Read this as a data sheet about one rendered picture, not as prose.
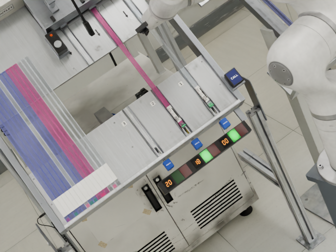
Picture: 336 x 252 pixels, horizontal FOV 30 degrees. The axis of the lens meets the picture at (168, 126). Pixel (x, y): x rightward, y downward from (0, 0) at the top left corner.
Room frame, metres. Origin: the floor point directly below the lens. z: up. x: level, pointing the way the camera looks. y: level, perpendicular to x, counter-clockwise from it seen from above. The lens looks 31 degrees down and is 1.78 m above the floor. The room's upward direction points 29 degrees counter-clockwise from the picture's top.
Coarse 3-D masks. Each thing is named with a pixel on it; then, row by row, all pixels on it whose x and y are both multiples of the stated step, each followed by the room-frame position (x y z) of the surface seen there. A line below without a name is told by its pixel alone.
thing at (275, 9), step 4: (264, 0) 1.80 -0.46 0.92; (268, 0) 1.79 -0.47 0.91; (268, 4) 1.79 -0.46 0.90; (272, 4) 1.78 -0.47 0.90; (272, 8) 1.77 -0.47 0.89; (276, 8) 1.77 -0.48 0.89; (276, 12) 1.76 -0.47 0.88; (280, 12) 1.75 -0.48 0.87; (280, 16) 1.75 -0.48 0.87; (284, 16) 1.74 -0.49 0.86; (284, 20) 1.74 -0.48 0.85; (288, 20) 1.73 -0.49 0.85; (288, 24) 1.72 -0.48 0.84
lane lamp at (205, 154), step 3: (204, 150) 1.59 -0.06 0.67; (207, 150) 1.59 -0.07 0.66; (201, 153) 1.59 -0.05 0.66; (204, 153) 1.59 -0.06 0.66; (207, 153) 1.59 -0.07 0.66; (201, 156) 1.58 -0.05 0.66; (204, 156) 1.58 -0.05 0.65; (207, 156) 1.58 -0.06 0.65; (210, 156) 1.58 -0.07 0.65; (204, 159) 1.58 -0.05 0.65; (207, 159) 1.57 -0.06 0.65
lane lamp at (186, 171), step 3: (183, 165) 1.58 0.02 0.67; (186, 165) 1.57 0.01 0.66; (180, 168) 1.57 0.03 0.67; (183, 168) 1.57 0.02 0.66; (186, 168) 1.57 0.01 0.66; (189, 168) 1.57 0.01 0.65; (180, 171) 1.57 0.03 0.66; (183, 171) 1.56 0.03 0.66; (186, 171) 1.56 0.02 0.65; (189, 171) 1.56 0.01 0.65; (183, 174) 1.56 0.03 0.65; (186, 174) 1.56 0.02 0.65; (189, 174) 1.55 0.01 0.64
